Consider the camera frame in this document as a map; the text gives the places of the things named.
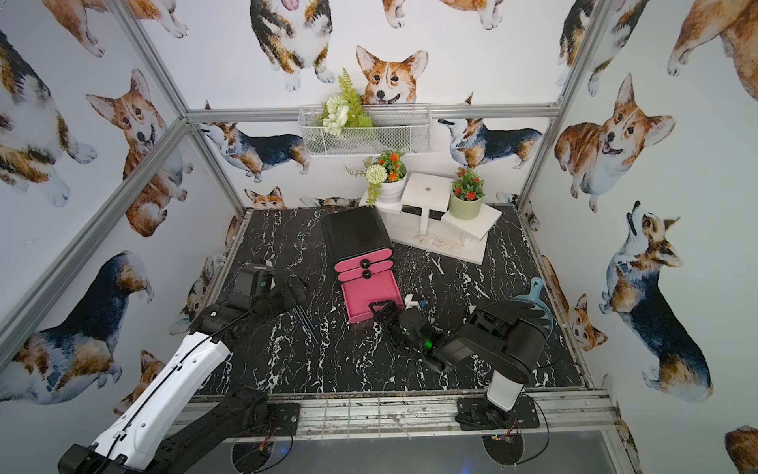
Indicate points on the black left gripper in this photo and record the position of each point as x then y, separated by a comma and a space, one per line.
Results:
290, 290

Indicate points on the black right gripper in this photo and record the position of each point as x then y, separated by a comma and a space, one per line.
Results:
398, 313

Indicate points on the pink top drawer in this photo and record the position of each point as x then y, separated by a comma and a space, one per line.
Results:
364, 261

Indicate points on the black drawer cabinet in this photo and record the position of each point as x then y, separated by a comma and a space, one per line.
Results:
354, 232

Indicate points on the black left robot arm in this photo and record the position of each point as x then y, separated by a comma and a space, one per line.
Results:
139, 442

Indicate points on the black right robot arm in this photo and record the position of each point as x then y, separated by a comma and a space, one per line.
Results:
508, 335

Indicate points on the dark blue pencil left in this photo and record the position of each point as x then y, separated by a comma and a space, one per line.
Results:
306, 321

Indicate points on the white wooden stand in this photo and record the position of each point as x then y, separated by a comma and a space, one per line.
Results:
416, 213

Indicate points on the teal plastic scoop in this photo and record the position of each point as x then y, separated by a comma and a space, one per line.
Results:
536, 293

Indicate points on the green pot red flowers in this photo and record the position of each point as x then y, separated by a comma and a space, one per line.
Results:
467, 194

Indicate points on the white pot orange flowers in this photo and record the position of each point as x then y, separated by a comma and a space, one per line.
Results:
385, 176

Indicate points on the green fern with white flowers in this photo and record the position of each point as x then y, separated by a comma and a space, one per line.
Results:
344, 110

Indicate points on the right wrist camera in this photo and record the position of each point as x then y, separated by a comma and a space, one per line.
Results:
410, 303

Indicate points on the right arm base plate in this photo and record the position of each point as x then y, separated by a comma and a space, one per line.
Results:
480, 414

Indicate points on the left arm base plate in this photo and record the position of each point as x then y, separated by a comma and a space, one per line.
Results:
280, 419

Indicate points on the white wire basket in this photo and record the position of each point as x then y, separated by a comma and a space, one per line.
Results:
404, 128

